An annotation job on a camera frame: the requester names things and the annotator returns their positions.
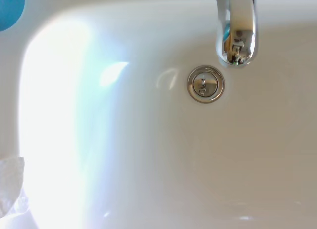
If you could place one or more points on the white tissue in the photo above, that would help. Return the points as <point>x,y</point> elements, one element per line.
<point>11,182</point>

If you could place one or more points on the blue jar with black lid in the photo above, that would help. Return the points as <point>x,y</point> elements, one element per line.
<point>8,8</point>

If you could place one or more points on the white sink vanity top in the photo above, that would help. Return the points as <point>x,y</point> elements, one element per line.
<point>173,152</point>

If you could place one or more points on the chrome sink drain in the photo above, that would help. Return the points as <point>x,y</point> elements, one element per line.
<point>206,84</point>

